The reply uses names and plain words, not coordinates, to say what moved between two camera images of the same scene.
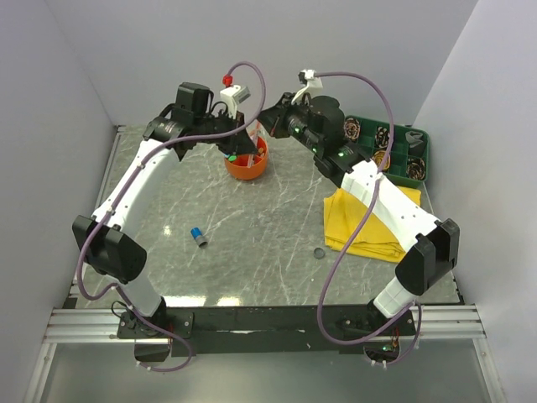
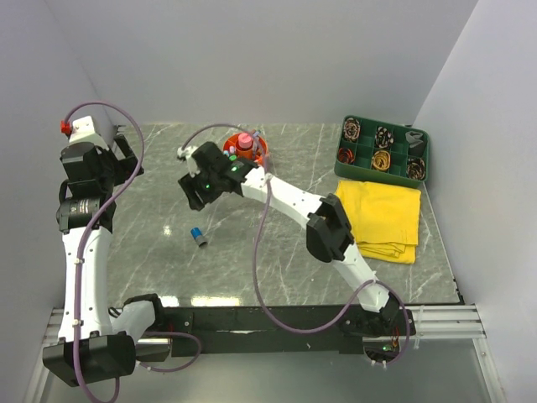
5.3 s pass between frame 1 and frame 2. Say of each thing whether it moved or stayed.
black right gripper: moved
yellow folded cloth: stayed
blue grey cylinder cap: stayed
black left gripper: moved
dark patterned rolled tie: stayed
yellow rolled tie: stayed
